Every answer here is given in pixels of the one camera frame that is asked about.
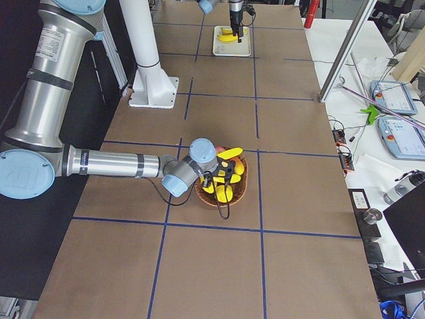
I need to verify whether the long reacher grabber tool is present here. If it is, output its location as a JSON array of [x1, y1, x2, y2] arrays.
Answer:
[[337, 80, 424, 130]]

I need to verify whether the orange yellow mango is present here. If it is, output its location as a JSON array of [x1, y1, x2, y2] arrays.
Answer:
[[232, 157, 245, 175]]

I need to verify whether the blue teach pendant near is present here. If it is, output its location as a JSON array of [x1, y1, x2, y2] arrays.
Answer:
[[377, 116, 424, 161]]

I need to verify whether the yellow lemon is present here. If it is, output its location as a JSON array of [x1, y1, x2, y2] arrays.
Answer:
[[216, 185, 233, 203]]

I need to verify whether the blue teach pendant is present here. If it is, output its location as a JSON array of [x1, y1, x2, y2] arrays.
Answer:
[[370, 80, 418, 116], [377, 116, 424, 161]]

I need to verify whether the brown wicker basket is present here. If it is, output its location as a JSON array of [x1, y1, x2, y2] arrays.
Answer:
[[195, 147, 248, 207]]

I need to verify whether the black laptop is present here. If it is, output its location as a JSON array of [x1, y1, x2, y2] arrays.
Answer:
[[383, 186, 424, 278]]

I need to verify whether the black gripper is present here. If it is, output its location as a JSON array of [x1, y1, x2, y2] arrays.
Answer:
[[228, 0, 243, 43]]

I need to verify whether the red apple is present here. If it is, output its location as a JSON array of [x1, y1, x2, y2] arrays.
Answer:
[[215, 146, 225, 154]]

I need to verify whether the orange black circuit board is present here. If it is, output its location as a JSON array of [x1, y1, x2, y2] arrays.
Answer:
[[332, 129, 346, 146]]

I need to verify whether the metal cup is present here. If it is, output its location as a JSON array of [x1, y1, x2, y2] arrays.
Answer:
[[362, 208, 383, 225]]

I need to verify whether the yellow banana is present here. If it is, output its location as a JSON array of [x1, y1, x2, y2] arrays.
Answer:
[[218, 28, 237, 42], [213, 174, 242, 184], [216, 33, 244, 43], [217, 147, 244, 160]]

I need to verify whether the red fire extinguisher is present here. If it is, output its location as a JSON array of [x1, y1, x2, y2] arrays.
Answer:
[[303, 0, 321, 29]]

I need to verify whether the white bear tray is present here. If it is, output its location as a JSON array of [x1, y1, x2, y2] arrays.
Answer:
[[212, 26, 251, 56]]

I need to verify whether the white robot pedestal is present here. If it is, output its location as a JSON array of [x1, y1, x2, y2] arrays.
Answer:
[[120, 0, 179, 109]]

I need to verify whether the blue teach pendant far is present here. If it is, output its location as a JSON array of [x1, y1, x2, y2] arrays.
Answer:
[[370, 80, 418, 116]]

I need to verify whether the yellow starfruit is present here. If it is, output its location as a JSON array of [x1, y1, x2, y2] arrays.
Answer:
[[201, 180, 216, 194]]

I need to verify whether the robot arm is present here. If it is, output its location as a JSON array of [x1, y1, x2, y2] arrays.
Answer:
[[1, 1, 218, 199], [197, 0, 244, 43]]

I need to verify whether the water bottle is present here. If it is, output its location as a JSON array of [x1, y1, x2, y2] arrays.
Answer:
[[383, 169, 424, 205]]

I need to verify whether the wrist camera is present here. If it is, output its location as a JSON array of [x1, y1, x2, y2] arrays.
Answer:
[[200, 159, 235, 183], [242, 3, 256, 18]]

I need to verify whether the aluminium frame post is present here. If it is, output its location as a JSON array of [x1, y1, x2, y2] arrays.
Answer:
[[318, 0, 377, 102]]

